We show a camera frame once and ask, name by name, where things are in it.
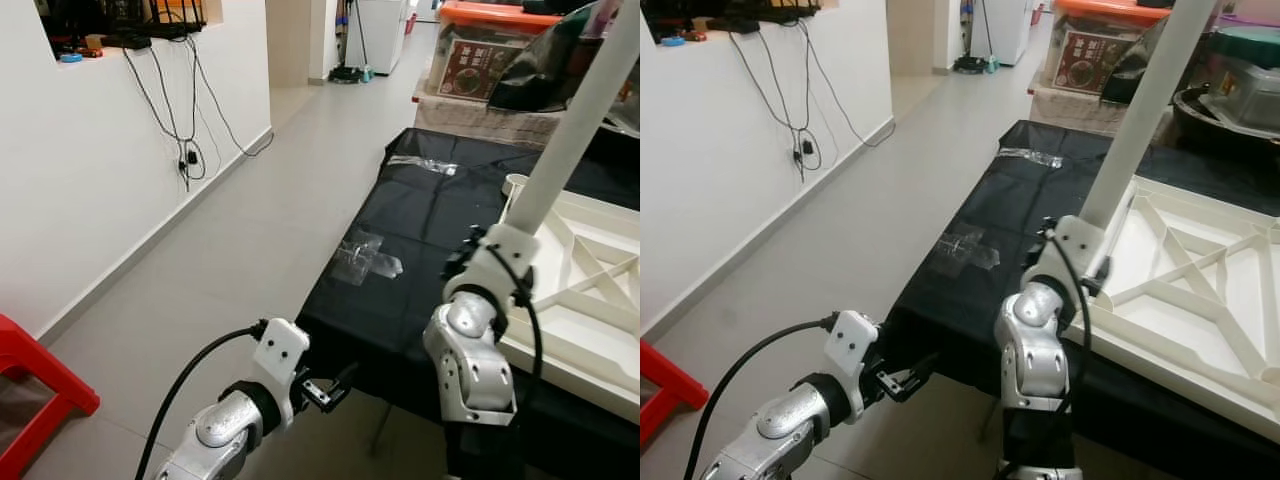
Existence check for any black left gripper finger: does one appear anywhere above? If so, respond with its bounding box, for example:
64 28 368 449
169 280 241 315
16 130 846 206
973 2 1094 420
322 360 359 403
893 350 942 403

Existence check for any white plastic table top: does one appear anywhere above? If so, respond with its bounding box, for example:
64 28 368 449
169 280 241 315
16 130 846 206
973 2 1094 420
497 173 641 426
1083 175 1280 443

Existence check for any white plastic table leg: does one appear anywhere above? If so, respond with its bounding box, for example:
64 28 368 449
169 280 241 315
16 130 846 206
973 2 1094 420
1078 0 1219 233
500 0 641 233

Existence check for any clear tape cross patch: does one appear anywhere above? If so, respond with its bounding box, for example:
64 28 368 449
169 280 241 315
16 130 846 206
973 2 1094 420
935 225 1001 279
330 228 406 288

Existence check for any black tablecloth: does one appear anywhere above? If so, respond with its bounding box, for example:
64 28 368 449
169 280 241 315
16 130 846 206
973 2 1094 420
885 120 1280 480
297 127 641 480

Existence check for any clear tape strip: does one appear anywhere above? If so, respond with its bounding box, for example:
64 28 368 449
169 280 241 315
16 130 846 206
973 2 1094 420
997 147 1066 169

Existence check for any beige cloth covered crate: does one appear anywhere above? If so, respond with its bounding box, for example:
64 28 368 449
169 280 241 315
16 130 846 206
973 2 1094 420
413 90 561 151
1028 85 1176 141

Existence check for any red patterned box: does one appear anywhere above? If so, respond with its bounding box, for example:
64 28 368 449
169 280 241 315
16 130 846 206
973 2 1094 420
1050 30 1126 96
440 38 521 101

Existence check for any black round basin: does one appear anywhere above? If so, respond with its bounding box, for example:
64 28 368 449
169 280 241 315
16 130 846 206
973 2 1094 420
1170 85 1280 161
600 88 641 139

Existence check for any red floor object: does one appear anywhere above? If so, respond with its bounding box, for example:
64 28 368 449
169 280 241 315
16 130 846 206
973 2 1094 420
0 313 101 480
640 340 709 446

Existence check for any white fridge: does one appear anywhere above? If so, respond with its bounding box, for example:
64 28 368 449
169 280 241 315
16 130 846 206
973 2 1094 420
968 0 1031 66
345 0 409 73

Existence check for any orange lidded clear bin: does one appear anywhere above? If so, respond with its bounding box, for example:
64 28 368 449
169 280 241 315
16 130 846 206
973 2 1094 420
430 0 566 101
1040 0 1171 96

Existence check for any clear plastic storage box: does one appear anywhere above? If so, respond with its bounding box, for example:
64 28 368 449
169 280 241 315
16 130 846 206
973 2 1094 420
1200 55 1280 131

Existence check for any green round pot lid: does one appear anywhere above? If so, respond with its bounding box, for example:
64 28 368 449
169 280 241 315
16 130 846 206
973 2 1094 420
1210 25 1280 71

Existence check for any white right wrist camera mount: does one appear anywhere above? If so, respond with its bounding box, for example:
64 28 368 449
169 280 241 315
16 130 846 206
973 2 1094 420
443 222 541 313
1035 213 1109 296

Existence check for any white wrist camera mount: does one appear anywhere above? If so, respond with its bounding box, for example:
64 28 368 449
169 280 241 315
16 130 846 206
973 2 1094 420
443 222 541 313
822 310 881 421
1035 213 1109 296
250 318 311 429

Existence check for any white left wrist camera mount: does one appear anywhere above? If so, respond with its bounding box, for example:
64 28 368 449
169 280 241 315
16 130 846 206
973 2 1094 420
822 310 881 421
250 318 311 429

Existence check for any black wall cable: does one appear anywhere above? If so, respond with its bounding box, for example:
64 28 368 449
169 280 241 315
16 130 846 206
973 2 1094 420
725 25 896 181
120 35 276 191

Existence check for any black wire wall rack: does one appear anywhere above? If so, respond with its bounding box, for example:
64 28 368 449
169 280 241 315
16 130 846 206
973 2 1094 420
35 0 208 51
640 0 821 31

